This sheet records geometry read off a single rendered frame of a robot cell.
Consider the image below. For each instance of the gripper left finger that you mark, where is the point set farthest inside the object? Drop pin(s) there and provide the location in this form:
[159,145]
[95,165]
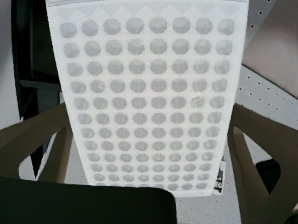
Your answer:
[20,140]

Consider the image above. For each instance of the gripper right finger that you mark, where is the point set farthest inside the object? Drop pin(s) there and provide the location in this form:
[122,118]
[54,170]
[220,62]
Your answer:
[281,143]

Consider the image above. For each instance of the white multi-well plate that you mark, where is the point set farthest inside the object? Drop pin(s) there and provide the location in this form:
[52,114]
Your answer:
[161,61]

